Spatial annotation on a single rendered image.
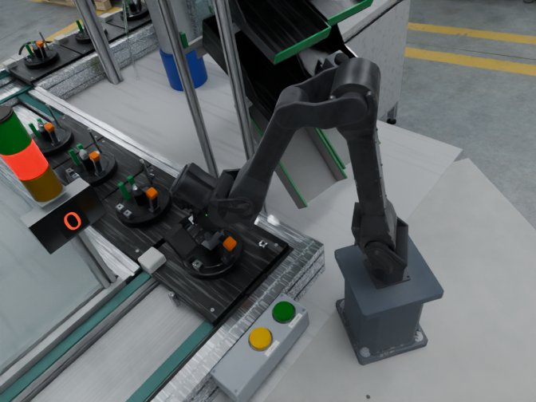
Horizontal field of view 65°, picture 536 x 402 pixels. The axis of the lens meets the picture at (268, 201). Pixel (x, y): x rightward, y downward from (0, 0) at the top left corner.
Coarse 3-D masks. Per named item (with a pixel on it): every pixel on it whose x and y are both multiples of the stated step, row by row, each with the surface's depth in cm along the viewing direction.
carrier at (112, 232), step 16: (128, 176) 106; (144, 176) 116; (160, 176) 116; (128, 192) 110; (160, 192) 108; (112, 208) 109; (128, 208) 105; (144, 208) 105; (160, 208) 104; (176, 208) 106; (96, 224) 106; (112, 224) 105; (128, 224) 103; (144, 224) 102; (160, 224) 103; (112, 240) 101; (128, 240) 101; (144, 240) 100; (160, 240) 100; (128, 256) 98
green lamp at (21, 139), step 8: (8, 120) 60; (16, 120) 61; (0, 128) 59; (8, 128) 60; (16, 128) 61; (24, 128) 63; (0, 136) 60; (8, 136) 60; (16, 136) 61; (24, 136) 62; (0, 144) 61; (8, 144) 61; (16, 144) 62; (24, 144) 63; (0, 152) 62; (8, 152) 62; (16, 152) 62
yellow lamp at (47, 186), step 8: (48, 168) 68; (40, 176) 66; (48, 176) 68; (56, 176) 70; (24, 184) 67; (32, 184) 67; (40, 184) 67; (48, 184) 68; (56, 184) 69; (32, 192) 68; (40, 192) 68; (48, 192) 69; (56, 192) 70; (40, 200) 69; (48, 200) 69
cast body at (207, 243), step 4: (192, 216) 87; (196, 224) 85; (208, 232) 87; (216, 232) 87; (208, 236) 87; (212, 236) 87; (216, 236) 87; (204, 240) 86; (208, 240) 86; (212, 240) 87; (216, 240) 88; (204, 244) 88; (208, 244) 86; (212, 244) 87; (216, 244) 88; (208, 248) 88; (212, 248) 88
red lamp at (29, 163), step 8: (32, 144) 64; (24, 152) 63; (32, 152) 64; (40, 152) 66; (8, 160) 63; (16, 160) 63; (24, 160) 64; (32, 160) 64; (40, 160) 66; (16, 168) 64; (24, 168) 64; (32, 168) 65; (40, 168) 66; (24, 176) 65; (32, 176) 66
